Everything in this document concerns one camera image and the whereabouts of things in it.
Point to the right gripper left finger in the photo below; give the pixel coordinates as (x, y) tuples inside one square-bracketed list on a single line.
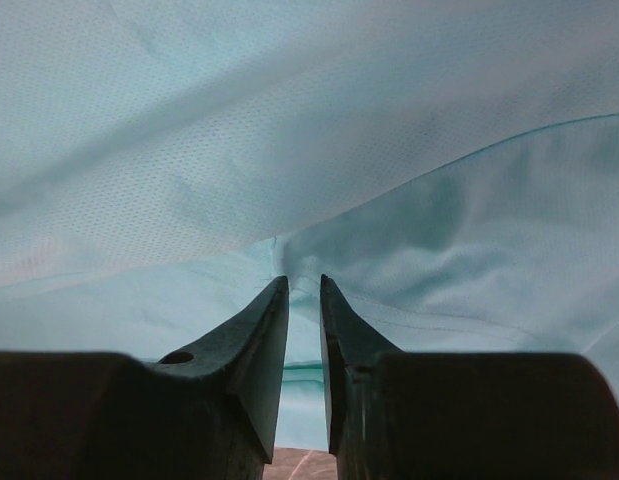
[(232, 378)]

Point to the teal t shirt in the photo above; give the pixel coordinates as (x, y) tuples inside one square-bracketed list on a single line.
[(452, 165)]

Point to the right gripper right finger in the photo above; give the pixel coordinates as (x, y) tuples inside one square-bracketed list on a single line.
[(366, 411)]

